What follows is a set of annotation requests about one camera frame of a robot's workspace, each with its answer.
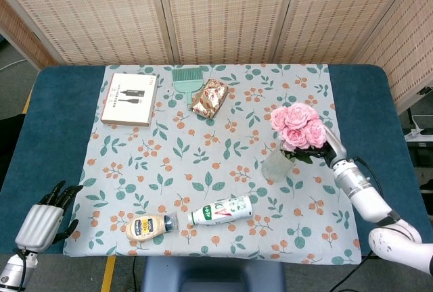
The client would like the clear glass vase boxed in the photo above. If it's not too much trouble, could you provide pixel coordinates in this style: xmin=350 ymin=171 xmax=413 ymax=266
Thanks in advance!
xmin=261 ymin=148 xmax=297 ymax=184

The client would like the teal velvet table cover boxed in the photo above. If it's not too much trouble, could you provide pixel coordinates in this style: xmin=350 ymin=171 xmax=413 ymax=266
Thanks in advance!
xmin=0 ymin=64 xmax=420 ymax=256

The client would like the Hellmann's mayonnaise squeeze bottle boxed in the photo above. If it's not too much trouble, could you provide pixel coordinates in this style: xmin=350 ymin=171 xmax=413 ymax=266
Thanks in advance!
xmin=126 ymin=212 xmax=179 ymax=242

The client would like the black object beside table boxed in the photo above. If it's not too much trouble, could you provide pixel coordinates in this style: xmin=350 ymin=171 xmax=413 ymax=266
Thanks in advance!
xmin=0 ymin=114 xmax=26 ymax=178

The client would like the white power cable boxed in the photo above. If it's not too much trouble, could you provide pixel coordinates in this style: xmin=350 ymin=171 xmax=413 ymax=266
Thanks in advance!
xmin=409 ymin=107 xmax=433 ymax=131

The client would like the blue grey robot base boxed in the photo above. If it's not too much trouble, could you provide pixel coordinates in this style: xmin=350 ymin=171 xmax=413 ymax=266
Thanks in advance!
xmin=140 ymin=256 xmax=287 ymax=292

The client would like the white AD milk bottle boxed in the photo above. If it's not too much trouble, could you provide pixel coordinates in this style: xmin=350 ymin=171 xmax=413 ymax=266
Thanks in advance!
xmin=187 ymin=195 xmax=254 ymax=227

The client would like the floral print tablecloth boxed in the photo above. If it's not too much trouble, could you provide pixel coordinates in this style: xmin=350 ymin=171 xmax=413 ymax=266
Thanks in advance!
xmin=63 ymin=64 xmax=362 ymax=266

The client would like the gold foil snack packet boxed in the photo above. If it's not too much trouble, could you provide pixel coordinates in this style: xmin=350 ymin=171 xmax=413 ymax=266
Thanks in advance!
xmin=191 ymin=78 xmax=229 ymax=119

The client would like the mint green hand brush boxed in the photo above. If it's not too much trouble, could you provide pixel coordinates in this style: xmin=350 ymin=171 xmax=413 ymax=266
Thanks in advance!
xmin=171 ymin=69 xmax=205 ymax=109

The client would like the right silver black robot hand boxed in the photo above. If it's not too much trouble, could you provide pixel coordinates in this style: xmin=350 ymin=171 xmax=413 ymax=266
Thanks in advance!
xmin=304 ymin=124 xmax=348 ymax=168

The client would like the white power strip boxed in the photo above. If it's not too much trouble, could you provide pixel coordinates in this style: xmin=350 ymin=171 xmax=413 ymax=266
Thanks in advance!
xmin=404 ymin=128 xmax=433 ymax=143

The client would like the white cable product box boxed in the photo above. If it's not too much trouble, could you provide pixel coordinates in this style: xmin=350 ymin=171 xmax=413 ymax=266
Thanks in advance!
xmin=100 ymin=72 xmax=160 ymax=128

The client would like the black floor cable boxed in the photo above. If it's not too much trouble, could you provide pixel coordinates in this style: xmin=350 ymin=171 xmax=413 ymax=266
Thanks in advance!
xmin=333 ymin=251 xmax=376 ymax=292

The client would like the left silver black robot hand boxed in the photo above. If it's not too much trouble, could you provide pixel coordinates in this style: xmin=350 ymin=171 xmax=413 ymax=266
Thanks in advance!
xmin=14 ymin=180 xmax=84 ymax=251

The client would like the black box on floor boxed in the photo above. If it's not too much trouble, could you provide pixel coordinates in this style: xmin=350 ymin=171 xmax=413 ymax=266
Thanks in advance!
xmin=414 ymin=140 xmax=433 ymax=172

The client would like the bamboo folding screen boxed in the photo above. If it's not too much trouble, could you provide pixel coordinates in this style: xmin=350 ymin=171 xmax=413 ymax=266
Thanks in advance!
xmin=0 ymin=0 xmax=433 ymax=114

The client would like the pink rose bouquet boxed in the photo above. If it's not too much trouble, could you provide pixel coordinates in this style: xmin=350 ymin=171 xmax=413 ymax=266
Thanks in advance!
xmin=270 ymin=102 xmax=329 ymax=166

